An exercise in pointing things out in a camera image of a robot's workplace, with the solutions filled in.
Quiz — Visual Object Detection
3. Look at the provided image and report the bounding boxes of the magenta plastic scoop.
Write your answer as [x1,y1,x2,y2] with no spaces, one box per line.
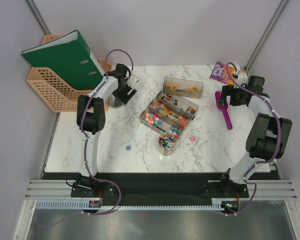
[214,91,233,130]

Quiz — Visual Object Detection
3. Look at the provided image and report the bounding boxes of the clear bin opaque star candies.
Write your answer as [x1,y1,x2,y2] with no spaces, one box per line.
[139,108,185,139]

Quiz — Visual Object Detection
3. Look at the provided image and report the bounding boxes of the clear bin lollipops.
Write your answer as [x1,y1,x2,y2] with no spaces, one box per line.
[157,89,199,116]

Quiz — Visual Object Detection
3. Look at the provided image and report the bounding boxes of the clear bin translucent star candies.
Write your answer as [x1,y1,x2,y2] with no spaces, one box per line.
[148,99,193,127]

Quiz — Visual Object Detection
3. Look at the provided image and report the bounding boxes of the clear bin popsicle candies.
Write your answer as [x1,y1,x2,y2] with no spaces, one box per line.
[163,76,204,99]

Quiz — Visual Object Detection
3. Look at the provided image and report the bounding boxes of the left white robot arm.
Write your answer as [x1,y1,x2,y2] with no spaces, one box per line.
[76,63,137,178]

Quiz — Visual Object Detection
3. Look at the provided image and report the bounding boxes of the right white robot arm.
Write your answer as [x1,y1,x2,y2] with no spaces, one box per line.
[215,73,292,197]

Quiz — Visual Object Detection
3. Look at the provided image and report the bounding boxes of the clear jar lid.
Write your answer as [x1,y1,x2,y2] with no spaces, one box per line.
[108,95,124,109]

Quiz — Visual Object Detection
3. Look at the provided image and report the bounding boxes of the Roald Dahl paperback book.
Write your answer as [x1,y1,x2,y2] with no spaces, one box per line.
[209,61,234,85]

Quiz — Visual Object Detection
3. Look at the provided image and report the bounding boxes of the peach plastic file rack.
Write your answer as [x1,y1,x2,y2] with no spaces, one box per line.
[27,35,112,113]

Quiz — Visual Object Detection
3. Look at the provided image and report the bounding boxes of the green lever arch binder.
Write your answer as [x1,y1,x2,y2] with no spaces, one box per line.
[21,30,105,90]

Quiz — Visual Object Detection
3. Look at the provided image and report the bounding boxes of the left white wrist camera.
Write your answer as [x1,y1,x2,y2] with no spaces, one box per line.
[129,74,140,85]

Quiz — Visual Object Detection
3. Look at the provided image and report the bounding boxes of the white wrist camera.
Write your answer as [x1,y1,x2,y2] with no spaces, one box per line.
[234,71,249,86]
[129,74,140,85]

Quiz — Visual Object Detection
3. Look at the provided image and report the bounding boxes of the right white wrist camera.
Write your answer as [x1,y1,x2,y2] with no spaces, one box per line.
[234,71,249,86]

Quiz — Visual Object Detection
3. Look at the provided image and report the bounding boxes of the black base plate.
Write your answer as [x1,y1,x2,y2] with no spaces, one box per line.
[71,173,249,204]

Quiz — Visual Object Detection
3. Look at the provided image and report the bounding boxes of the aluminium rail frame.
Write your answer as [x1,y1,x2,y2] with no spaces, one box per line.
[13,173,300,240]

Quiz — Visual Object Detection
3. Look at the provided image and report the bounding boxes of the white slotted cable duct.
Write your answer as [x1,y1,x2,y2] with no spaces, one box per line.
[35,195,224,211]

